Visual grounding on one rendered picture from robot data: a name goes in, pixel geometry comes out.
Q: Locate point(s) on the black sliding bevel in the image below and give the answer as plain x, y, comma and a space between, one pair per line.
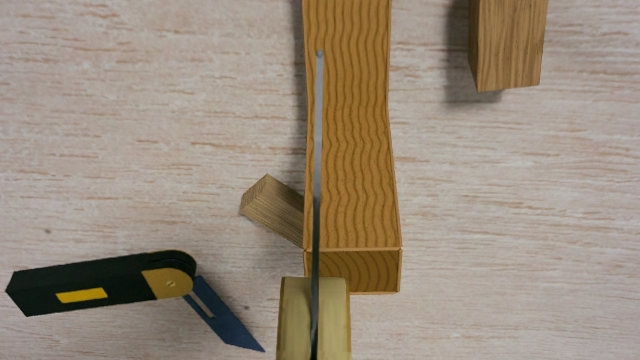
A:
125, 280

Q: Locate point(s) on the brown wooden block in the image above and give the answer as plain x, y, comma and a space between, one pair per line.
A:
506, 41
277, 207

